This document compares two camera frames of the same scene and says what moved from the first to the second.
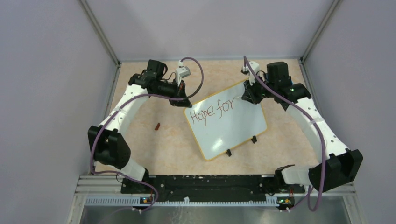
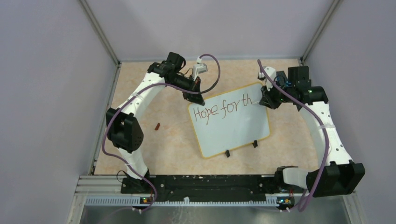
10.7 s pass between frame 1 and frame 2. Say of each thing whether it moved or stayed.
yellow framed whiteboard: stayed
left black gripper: moved
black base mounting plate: stayed
